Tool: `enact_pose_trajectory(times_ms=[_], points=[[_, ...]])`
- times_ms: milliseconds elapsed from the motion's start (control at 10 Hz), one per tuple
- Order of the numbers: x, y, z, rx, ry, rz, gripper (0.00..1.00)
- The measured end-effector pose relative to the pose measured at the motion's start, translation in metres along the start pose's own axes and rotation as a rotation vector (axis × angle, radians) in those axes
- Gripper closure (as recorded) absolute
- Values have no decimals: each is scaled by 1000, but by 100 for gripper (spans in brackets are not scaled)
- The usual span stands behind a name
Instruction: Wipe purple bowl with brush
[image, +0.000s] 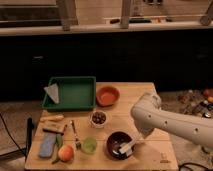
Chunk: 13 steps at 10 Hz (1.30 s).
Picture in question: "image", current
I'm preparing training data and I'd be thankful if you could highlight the yellow corn cob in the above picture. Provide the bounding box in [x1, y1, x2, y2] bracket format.
[40, 115, 64, 122]

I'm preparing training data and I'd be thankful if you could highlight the white cup with dark contents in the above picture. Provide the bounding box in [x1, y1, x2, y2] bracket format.
[89, 110, 107, 128]

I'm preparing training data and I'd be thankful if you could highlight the peach fruit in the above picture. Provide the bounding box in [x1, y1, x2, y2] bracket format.
[58, 145, 74, 162]

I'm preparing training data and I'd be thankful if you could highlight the wooden brush block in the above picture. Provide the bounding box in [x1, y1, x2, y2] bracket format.
[43, 122, 67, 134]

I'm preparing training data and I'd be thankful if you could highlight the black cable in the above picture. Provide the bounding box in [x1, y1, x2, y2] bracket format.
[0, 113, 28, 160]

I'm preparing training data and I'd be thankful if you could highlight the dark purple bowl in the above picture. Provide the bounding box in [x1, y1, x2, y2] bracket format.
[106, 131, 134, 160]

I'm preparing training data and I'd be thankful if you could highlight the green plastic tray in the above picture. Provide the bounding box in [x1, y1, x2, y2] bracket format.
[42, 76, 96, 112]

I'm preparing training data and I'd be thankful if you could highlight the orange bowl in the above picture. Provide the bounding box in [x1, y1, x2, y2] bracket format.
[96, 86, 120, 107]

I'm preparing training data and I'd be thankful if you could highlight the white cloth piece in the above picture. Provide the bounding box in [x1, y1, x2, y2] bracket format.
[44, 84, 59, 104]

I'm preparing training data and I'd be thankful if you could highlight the green plastic cup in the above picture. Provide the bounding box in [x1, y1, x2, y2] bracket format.
[82, 137, 97, 154]

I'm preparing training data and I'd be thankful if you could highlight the white brush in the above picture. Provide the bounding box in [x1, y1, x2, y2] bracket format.
[119, 135, 141, 156]

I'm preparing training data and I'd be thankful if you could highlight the green pepper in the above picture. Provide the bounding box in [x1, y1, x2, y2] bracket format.
[51, 134, 63, 164]

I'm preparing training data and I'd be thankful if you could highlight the blue sponge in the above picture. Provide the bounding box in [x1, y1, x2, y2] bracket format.
[38, 133, 56, 158]

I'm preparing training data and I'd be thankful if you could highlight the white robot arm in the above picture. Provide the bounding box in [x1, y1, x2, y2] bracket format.
[131, 93, 213, 149]

